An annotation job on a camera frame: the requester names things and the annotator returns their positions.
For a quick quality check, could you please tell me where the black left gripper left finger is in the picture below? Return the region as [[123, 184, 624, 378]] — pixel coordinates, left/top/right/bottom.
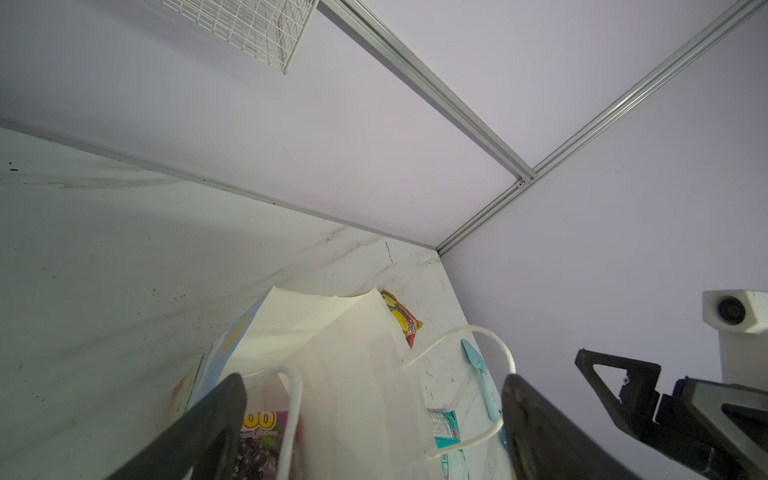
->
[[109, 374, 247, 479]]

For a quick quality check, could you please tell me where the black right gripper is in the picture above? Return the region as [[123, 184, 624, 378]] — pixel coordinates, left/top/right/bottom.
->
[[575, 349, 767, 479]]

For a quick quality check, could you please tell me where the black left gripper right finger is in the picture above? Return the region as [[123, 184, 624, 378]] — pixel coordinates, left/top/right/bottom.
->
[[502, 374, 637, 480]]

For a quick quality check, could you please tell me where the purple grape candy bag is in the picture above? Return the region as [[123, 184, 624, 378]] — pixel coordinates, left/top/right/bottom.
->
[[232, 411, 289, 480]]

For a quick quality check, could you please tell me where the teal snack pack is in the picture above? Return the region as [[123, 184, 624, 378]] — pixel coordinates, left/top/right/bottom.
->
[[429, 410, 470, 480]]

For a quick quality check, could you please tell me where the floral paper gift bag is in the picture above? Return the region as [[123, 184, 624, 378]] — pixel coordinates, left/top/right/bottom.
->
[[170, 288, 502, 479]]

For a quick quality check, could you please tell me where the red Fox's fruits candy bag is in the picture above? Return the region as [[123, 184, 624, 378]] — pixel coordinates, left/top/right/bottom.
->
[[380, 289, 423, 349]]

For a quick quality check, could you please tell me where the light blue toy shovel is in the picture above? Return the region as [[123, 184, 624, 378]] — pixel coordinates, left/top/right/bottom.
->
[[461, 339, 502, 422]]

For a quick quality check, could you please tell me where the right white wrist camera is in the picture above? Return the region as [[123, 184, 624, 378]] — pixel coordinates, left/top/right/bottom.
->
[[702, 290, 767, 391]]

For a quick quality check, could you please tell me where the white wire wall basket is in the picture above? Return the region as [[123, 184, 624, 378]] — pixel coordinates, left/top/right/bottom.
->
[[161, 0, 319, 74]]

